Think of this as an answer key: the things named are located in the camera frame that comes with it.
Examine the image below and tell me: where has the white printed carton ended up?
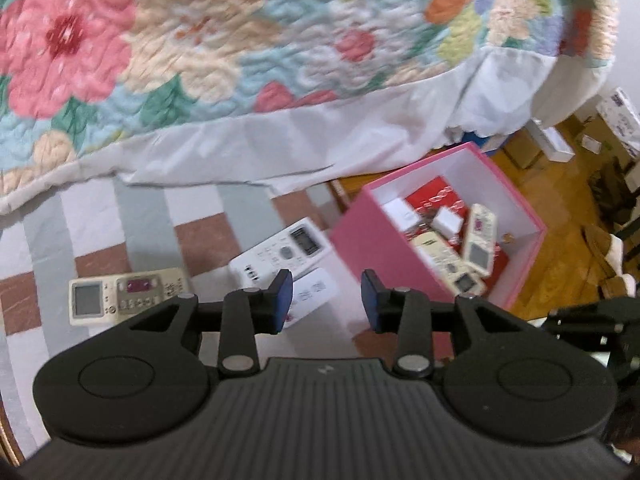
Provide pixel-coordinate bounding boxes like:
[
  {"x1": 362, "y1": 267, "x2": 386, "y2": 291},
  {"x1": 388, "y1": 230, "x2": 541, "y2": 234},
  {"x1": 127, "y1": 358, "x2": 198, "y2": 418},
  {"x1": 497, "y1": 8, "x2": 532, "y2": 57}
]
[{"x1": 597, "y1": 87, "x2": 640, "y2": 156}]

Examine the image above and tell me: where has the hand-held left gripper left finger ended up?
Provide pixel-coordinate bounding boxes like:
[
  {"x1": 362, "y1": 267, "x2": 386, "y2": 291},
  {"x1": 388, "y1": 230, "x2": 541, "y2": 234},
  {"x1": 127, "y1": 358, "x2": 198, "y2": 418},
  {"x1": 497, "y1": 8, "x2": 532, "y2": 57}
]
[{"x1": 129, "y1": 269, "x2": 293, "y2": 378}]

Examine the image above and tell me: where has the white remote control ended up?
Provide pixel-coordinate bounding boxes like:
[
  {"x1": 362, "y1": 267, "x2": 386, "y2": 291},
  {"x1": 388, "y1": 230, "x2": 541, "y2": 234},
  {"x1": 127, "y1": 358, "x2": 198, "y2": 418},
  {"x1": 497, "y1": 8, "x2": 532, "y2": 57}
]
[{"x1": 229, "y1": 217, "x2": 332, "y2": 293}]

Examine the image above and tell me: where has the small white box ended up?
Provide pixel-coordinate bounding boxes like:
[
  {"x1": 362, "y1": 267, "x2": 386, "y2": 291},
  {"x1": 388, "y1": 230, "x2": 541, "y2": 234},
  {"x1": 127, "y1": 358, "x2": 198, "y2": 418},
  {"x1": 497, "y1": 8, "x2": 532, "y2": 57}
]
[{"x1": 384, "y1": 199, "x2": 420, "y2": 231}]

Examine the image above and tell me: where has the dark bag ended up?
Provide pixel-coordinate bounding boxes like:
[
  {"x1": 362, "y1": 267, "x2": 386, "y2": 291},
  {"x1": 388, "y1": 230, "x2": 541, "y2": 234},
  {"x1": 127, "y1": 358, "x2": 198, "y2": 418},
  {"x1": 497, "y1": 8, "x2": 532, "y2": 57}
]
[{"x1": 589, "y1": 160, "x2": 640, "y2": 241}]

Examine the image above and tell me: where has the white card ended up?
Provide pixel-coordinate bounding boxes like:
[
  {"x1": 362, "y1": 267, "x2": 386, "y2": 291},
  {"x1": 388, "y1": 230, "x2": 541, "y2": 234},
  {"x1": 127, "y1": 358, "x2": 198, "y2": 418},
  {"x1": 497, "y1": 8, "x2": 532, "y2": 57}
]
[{"x1": 285, "y1": 267, "x2": 340, "y2": 328}]

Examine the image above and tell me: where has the floral quilt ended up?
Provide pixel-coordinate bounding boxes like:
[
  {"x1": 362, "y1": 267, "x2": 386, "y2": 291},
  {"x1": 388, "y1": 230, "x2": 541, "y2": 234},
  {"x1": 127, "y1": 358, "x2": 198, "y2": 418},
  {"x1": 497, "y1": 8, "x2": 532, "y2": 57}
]
[{"x1": 0, "y1": 0, "x2": 621, "y2": 211}]

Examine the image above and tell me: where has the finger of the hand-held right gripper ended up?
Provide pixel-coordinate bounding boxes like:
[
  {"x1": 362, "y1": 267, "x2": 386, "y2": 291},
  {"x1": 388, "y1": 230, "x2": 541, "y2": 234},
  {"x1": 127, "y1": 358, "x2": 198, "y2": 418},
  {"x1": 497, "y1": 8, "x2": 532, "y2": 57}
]
[{"x1": 542, "y1": 306, "x2": 626, "y2": 351}]

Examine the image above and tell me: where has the white remote with purple screen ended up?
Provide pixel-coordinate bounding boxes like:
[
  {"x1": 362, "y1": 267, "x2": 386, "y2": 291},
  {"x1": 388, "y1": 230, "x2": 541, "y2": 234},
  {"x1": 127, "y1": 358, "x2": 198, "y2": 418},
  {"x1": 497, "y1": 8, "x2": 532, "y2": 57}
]
[{"x1": 460, "y1": 203, "x2": 497, "y2": 277}]

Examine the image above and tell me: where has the red box with glasses print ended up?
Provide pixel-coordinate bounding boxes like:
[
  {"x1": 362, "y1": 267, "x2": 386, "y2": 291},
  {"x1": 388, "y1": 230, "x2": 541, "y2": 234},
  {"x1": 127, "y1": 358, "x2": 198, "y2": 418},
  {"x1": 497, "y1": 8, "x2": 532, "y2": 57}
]
[{"x1": 404, "y1": 176, "x2": 511, "y2": 281}]

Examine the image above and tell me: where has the cream remote with purple display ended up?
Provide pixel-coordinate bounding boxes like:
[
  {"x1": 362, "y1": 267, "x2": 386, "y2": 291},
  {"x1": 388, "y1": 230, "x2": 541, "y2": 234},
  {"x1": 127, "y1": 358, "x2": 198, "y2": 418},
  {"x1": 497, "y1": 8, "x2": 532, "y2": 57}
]
[{"x1": 68, "y1": 268, "x2": 191, "y2": 327}]

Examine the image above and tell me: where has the pink cardboard box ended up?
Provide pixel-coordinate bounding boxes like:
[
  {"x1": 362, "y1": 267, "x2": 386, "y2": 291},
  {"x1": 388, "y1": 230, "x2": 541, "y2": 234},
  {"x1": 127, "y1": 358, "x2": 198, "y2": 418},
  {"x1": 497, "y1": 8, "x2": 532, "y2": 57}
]
[{"x1": 330, "y1": 141, "x2": 548, "y2": 311}]

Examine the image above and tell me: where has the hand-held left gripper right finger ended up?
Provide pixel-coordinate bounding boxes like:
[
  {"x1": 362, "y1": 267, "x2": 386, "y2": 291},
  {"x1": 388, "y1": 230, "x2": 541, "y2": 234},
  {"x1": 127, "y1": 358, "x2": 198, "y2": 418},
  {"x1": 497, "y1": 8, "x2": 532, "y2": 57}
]
[{"x1": 361, "y1": 269, "x2": 538, "y2": 378}]

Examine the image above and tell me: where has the cream remote control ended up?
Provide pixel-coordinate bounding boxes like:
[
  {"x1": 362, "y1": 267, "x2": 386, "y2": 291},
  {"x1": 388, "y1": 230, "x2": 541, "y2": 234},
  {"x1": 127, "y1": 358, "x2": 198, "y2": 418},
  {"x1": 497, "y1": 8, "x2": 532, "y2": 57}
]
[{"x1": 410, "y1": 232, "x2": 487, "y2": 296}]

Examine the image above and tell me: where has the white bed skirt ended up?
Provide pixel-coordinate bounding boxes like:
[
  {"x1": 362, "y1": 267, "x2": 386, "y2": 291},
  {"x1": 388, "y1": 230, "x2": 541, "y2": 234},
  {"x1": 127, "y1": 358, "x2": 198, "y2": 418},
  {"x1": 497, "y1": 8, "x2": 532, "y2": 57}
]
[{"x1": 0, "y1": 45, "x2": 618, "y2": 216}]

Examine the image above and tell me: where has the brown cardboard box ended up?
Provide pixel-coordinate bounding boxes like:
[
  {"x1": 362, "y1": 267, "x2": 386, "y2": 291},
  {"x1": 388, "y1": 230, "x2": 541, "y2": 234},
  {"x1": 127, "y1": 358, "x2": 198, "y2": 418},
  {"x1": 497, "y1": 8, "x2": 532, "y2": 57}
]
[{"x1": 502, "y1": 132, "x2": 546, "y2": 171}]

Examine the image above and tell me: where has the white flat box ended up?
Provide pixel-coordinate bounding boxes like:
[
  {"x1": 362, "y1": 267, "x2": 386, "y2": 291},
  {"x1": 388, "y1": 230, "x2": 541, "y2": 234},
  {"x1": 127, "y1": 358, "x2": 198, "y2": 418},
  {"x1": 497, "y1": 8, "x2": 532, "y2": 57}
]
[{"x1": 525, "y1": 120, "x2": 576, "y2": 163}]

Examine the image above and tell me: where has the checked mat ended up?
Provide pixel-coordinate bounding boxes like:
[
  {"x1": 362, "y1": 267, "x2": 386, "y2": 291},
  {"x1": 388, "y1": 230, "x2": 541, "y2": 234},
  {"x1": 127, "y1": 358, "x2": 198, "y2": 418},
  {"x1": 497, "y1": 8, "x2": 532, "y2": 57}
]
[{"x1": 0, "y1": 180, "x2": 381, "y2": 466}]

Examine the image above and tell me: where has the blue cardboard box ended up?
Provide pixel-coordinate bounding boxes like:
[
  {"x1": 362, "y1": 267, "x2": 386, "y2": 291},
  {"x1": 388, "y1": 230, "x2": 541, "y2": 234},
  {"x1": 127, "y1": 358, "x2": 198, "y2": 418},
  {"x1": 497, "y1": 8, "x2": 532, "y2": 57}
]
[{"x1": 460, "y1": 130, "x2": 493, "y2": 153}]

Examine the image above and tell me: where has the white cube-shaped box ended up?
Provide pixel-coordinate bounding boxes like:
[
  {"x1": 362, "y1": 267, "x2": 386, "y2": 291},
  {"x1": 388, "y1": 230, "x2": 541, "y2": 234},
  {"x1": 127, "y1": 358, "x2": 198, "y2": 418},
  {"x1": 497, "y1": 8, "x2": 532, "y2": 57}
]
[{"x1": 432, "y1": 210, "x2": 463, "y2": 237}]

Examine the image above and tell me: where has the brown plush slipper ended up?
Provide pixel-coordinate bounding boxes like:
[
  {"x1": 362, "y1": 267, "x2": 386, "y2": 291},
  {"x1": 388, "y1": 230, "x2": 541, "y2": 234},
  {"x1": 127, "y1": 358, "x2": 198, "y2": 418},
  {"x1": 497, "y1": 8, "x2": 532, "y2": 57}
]
[
  {"x1": 597, "y1": 272, "x2": 637, "y2": 302},
  {"x1": 582, "y1": 225, "x2": 626, "y2": 281}
]

